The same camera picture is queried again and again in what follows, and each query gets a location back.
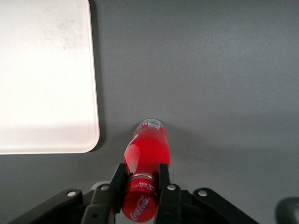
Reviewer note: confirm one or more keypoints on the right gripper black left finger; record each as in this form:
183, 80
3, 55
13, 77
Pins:
105, 200

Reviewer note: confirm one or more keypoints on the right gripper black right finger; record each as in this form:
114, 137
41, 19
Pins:
168, 203

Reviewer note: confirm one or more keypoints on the red coke bottle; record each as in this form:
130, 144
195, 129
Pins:
149, 151

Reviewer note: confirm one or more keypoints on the white cutting board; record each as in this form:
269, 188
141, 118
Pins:
44, 77

